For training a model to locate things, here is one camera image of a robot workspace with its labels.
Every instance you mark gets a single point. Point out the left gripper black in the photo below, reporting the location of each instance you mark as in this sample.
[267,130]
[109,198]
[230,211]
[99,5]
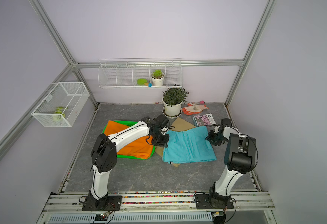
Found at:
[164,143]

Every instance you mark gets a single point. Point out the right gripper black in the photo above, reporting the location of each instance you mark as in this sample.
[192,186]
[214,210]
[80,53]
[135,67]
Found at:
[210,137]

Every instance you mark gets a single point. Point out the orange pants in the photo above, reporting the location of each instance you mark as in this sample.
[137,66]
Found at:
[132,145]

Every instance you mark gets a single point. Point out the green plastic basket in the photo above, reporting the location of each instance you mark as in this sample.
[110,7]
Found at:
[135,156]

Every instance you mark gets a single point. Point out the tan pants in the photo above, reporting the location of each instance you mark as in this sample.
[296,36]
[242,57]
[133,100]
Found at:
[178,125]

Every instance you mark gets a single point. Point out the teal pants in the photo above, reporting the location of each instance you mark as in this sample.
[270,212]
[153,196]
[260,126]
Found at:
[188,147]

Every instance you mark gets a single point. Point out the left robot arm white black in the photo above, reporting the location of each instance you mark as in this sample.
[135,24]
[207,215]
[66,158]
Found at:
[104,153]

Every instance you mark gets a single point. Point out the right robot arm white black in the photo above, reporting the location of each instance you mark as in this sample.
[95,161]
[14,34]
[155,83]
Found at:
[241,157]

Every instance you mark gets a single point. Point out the green item in side basket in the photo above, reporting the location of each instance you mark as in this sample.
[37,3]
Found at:
[59,113]

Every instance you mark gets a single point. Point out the flower seed packet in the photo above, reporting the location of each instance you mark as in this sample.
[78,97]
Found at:
[203,120]

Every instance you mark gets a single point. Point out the orange white work gloves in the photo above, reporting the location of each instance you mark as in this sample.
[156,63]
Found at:
[192,109]

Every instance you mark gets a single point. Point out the large potted plant white pot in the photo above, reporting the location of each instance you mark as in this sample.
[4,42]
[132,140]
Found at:
[173,98]

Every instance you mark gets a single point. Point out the green toy shovel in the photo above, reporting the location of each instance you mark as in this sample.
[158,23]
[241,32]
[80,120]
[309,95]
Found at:
[143,82]

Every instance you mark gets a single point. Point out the small potted plant white pot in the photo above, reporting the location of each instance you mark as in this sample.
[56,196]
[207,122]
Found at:
[157,78]

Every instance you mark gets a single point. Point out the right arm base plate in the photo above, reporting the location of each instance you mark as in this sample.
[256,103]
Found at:
[205,201]

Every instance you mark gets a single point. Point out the white wire wall shelf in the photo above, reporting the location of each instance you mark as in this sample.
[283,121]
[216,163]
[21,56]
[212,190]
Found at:
[124,73]

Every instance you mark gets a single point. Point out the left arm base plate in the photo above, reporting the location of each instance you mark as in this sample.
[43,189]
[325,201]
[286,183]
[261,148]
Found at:
[108,203]

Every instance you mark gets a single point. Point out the white wire side basket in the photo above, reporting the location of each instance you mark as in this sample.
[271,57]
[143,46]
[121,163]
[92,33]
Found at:
[65,94]

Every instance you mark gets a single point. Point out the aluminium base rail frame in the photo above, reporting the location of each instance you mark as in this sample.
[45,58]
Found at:
[155,206]

